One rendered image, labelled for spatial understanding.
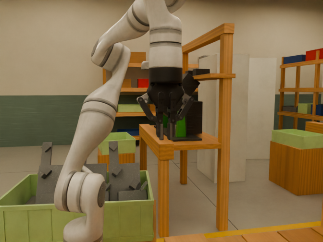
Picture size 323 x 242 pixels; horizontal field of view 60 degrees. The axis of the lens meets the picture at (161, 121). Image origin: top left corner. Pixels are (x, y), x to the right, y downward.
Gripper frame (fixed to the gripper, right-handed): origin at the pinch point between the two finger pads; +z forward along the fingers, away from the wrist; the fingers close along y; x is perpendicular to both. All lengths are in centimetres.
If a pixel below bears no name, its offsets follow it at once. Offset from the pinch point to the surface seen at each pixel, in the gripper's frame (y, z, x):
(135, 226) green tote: -3, 44, 44
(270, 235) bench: 43, 42, 23
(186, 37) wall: 201, -148, 668
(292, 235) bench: 50, 42, 21
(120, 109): 23, 35, 613
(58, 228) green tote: -32, 43, 47
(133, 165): 0, 28, 74
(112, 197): -11, 40, 67
